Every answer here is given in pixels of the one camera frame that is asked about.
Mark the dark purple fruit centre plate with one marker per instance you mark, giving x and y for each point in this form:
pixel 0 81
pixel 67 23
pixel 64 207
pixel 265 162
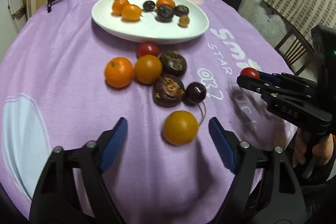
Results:
pixel 165 13

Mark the wrinkled passion fruit back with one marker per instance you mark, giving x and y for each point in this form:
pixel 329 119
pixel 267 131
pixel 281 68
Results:
pixel 173 63

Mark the red tomato on cloth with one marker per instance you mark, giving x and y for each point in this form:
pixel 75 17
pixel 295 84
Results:
pixel 147 49

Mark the mandarin on plate left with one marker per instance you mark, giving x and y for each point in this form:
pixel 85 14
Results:
pixel 118 5

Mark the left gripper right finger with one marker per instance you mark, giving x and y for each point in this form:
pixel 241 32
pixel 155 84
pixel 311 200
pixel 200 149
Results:
pixel 265 188

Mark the mandarin orange on plate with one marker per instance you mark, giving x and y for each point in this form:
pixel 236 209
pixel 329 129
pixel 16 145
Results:
pixel 170 3

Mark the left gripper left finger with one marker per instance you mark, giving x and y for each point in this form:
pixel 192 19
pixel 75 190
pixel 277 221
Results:
pixel 55 199

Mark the dark plum with stem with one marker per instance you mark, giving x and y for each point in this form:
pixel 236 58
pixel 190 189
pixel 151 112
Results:
pixel 195 95

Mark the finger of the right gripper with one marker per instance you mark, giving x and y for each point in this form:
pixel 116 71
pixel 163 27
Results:
pixel 271 78
pixel 266 90

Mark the wrinkled passion fruit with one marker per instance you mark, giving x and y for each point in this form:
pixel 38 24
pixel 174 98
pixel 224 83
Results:
pixel 168 91
pixel 173 63

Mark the dark passion fruit on plate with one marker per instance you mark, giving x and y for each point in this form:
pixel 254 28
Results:
pixel 181 10

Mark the mandarin on cloth left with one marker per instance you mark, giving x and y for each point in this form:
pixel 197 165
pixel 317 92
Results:
pixel 119 72

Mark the red cherry tomato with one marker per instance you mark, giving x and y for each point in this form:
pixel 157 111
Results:
pixel 250 72

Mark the person's right hand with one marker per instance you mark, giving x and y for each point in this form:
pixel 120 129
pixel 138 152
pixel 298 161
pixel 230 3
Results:
pixel 323 151

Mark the wrinkled passion fruit front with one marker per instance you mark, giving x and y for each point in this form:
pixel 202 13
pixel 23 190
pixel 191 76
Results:
pixel 168 91

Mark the yellow orange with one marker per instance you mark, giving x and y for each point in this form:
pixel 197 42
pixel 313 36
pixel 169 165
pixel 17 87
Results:
pixel 180 128

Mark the small yellow longan fruit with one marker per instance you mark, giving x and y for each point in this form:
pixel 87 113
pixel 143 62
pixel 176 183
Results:
pixel 184 21

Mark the purple tablecloth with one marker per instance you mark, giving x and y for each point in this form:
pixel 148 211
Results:
pixel 53 93

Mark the orange on cloth middle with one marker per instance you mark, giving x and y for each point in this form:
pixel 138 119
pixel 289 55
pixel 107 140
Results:
pixel 148 69

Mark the wooden chair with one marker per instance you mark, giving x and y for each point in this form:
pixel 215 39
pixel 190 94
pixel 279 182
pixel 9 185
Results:
pixel 299 49

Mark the white oval plate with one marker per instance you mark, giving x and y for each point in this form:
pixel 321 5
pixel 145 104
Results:
pixel 148 28

